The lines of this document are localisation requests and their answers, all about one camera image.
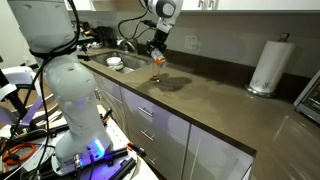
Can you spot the stainless steel sink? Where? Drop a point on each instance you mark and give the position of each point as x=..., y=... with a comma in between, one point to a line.
x=133, y=61

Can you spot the tall clear drinking glass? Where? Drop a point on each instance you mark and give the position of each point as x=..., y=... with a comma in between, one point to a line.
x=154, y=75

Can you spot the white bowl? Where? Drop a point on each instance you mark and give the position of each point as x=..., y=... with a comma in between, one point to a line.
x=114, y=61

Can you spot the orange black screwdriver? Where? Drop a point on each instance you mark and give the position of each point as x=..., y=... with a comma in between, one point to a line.
x=136, y=149

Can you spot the white switch outlet plate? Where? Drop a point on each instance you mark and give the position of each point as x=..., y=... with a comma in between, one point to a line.
x=191, y=42

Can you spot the chrome faucet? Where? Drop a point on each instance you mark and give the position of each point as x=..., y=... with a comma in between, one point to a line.
x=121, y=42

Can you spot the white upper cabinets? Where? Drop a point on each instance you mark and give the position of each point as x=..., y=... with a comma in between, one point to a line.
x=266, y=4

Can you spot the metal paper towel holder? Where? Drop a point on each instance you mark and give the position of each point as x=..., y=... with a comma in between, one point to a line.
x=256, y=93

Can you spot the grey lower cabinet run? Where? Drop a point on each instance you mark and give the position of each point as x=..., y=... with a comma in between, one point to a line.
x=166, y=133

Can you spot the black coffee machine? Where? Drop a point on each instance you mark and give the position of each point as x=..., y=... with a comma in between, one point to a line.
x=105, y=36

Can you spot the black aluminium bar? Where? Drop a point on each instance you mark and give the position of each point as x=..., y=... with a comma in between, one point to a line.
x=123, y=168
x=115, y=154

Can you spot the white curved frame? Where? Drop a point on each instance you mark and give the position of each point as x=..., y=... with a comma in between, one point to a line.
x=20, y=75

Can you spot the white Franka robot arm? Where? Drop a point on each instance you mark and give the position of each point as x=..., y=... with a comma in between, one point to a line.
x=73, y=100

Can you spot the silver toaster oven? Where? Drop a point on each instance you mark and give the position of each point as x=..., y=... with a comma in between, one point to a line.
x=311, y=100

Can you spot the orange-capped drink bottle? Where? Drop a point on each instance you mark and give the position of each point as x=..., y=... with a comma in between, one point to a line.
x=159, y=59

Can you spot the black red hand tool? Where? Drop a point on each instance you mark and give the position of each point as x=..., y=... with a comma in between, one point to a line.
x=107, y=115

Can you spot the white perforated robot table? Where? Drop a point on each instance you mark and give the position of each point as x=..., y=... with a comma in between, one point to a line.
x=116, y=133

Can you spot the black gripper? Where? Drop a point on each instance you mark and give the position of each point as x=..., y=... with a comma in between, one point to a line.
x=156, y=38

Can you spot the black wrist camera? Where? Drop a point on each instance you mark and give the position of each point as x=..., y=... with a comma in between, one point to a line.
x=149, y=24

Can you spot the white paper towel roll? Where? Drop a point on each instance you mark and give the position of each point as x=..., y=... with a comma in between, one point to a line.
x=270, y=66

